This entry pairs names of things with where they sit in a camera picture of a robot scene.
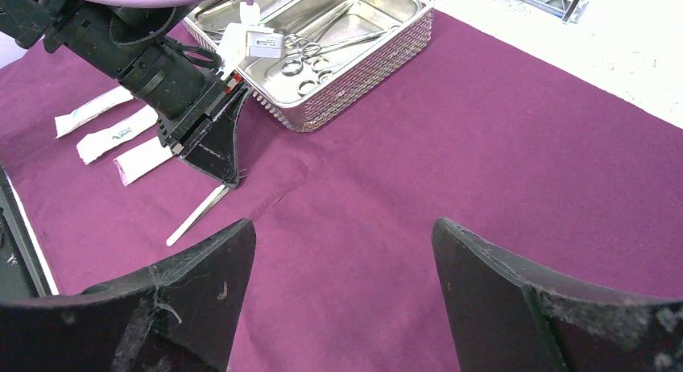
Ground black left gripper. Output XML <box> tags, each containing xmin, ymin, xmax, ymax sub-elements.
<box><xmin>44</xmin><ymin>17</ymin><xmax>251</xmax><ymax>188</ymax></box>

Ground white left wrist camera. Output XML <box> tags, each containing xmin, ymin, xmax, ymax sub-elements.
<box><xmin>216</xmin><ymin>2</ymin><xmax>285</xmax><ymax>76</ymax></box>

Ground small white sterile packet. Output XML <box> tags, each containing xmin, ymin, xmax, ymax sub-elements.
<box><xmin>114</xmin><ymin>138</ymin><xmax>173</xmax><ymax>186</ymax></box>

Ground steel scalpel handle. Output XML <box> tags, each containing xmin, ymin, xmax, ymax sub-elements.
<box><xmin>165</xmin><ymin>184</ymin><xmax>230</xmax><ymax>247</ymax></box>

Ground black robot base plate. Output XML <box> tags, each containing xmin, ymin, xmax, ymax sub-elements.
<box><xmin>1</xmin><ymin>170</ymin><xmax>52</xmax><ymax>300</ymax></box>

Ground steel surgical forceps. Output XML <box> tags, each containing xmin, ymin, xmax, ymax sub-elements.
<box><xmin>279</xmin><ymin>0</ymin><xmax>399</xmax><ymax>76</ymax></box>

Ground purple cloth wrap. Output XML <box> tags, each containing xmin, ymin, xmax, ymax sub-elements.
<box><xmin>1</xmin><ymin>13</ymin><xmax>682</xmax><ymax>371</ymax></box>

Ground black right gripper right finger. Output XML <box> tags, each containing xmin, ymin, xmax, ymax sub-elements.
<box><xmin>431</xmin><ymin>217</ymin><xmax>682</xmax><ymax>371</ymax></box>

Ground long white sterile packet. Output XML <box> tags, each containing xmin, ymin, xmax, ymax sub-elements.
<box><xmin>54</xmin><ymin>86</ymin><xmax>134</xmax><ymax>138</ymax></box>

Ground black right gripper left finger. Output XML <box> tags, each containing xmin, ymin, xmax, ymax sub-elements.
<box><xmin>1</xmin><ymin>219</ymin><xmax>256</xmax><ymax>371</ymax></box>

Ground perforated steel instrument tray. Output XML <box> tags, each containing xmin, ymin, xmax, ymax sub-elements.
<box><xmin>182</xmin><ymin>0</ymin><xmax>437</xmax><ymax>134</ymax></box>

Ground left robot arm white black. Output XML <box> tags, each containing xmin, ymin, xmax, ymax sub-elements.
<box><xmin>1</xmin><ymin>0</ymin><xmax>250</xmax><ymax>188</ymax></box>

